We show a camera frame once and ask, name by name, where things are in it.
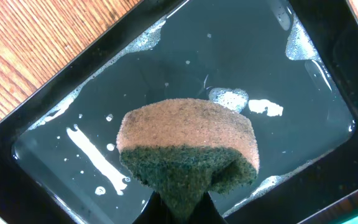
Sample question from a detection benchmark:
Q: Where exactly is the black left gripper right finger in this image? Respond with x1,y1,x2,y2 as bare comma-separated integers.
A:
194,192,227,224

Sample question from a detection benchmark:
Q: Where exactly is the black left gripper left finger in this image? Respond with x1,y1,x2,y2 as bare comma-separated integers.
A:
133,192,173,224

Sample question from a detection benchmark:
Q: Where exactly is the green orange sponge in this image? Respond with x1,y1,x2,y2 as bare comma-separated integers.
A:
116,98,260,220

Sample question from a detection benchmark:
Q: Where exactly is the black water tray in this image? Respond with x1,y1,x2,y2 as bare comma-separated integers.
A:
0,0,358,223

